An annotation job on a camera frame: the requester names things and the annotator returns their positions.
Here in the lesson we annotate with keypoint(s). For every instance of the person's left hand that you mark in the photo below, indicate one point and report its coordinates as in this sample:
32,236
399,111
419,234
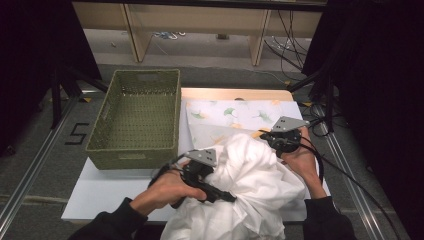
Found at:
166,190

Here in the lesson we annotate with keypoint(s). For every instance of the green woven basket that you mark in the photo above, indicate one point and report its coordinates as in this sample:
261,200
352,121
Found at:
140,120

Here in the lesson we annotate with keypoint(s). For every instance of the white table sheet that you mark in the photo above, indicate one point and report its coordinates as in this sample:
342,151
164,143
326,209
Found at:
100,193

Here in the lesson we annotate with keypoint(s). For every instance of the person's right hand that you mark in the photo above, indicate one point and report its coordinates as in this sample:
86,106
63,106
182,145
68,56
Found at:
305,163

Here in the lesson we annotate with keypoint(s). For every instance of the leaf print laundry bag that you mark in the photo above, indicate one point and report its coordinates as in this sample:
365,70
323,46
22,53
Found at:
233,115

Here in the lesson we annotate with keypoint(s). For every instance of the small dark floor box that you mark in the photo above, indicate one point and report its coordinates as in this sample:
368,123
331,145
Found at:
222,36

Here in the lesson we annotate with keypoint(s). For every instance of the light wooden shelf unit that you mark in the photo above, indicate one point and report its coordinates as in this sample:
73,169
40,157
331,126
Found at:
200,16

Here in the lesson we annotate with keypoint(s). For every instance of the aluminium floor rail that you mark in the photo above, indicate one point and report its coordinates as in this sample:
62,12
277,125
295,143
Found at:
36,160
353,186

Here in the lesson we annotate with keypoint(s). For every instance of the black curtain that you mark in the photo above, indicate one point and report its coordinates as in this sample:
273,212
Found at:
383,83
30,50

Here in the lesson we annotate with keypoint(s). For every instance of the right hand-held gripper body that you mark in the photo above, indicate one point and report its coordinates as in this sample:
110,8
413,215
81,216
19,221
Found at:
288,124

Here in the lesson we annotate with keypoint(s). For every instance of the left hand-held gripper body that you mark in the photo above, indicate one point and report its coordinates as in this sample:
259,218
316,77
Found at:
201,156

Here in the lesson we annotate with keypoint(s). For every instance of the white cloth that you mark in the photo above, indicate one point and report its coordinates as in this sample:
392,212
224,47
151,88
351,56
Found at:
253,180

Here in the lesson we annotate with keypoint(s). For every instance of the black metal stand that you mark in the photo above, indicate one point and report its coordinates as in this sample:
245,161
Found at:
330,100
56,100

